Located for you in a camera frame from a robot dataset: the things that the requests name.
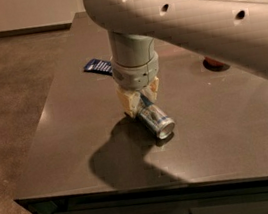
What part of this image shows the silver blue redbull can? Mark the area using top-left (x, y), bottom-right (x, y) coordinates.
top-left (136, 95), bottom-right (175, 140)

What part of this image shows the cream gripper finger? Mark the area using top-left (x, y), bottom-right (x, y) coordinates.
top-left (116, 84), bottom-right (141, 118)
top-left (141, 76), bottom-right (159, 103)

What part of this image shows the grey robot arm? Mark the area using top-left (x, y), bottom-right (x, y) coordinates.
top-left (83, 0), bottom-right (268, 91)

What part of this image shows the blue snack bar wrapper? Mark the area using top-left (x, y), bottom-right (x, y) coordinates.
top-left (83, 58), bottom-right (113, 76)

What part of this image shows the red apple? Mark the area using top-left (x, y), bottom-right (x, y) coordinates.
top-left (204, 57), bottom-right (224, 68)

